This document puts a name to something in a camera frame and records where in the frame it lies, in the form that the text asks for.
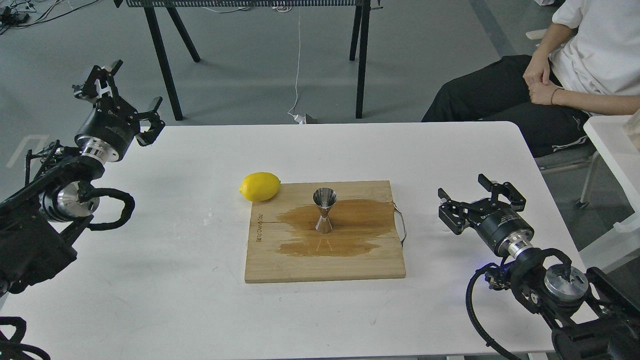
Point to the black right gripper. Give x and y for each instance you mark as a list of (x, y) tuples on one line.
[(495, 218)]

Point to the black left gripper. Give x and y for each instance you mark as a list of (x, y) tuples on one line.
[(104, 136)]

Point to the steel jigger measuring cup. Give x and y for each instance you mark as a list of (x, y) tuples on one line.
[(324, 198)]

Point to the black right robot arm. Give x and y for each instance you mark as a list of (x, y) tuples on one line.
[(590, 318)]

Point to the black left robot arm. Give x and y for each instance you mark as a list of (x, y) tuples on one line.
[(41, 222)]

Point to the white side table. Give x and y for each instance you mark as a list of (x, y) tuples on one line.
[(621, 244)]

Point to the yellow lemon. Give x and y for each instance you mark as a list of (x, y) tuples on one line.
[(260, 186)]

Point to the seated person white shirt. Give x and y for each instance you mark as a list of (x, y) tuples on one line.
[(587, 64)]

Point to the wooden cutting board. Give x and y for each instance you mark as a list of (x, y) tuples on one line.
[(284, 246)]

